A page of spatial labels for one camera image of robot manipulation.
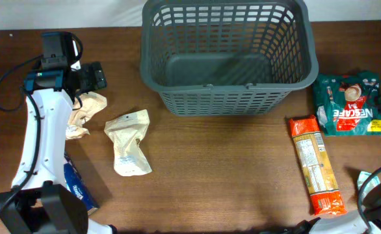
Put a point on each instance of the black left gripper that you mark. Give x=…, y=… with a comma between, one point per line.
x=97, y=77

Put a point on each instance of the green Nescafe coffee bag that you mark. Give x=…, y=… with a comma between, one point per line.
x=346, y=105

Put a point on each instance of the orange spaghetti pasta pack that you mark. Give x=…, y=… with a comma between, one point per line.
x=315, y=163

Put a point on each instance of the grey plastic laundry basket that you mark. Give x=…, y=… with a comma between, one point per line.
x=215, y=58

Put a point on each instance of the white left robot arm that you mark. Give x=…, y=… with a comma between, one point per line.
x=38, y=200

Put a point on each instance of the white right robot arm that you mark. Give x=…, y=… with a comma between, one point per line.
x=366, y=219

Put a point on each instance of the crumpled brown paper pouch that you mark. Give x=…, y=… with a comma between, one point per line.
x=92, y=104

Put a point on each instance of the beige paper pouch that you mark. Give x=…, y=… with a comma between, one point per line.
x=126, y=132

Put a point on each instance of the Kleenex tissue multipack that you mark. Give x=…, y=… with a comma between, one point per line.
x=75, y=184

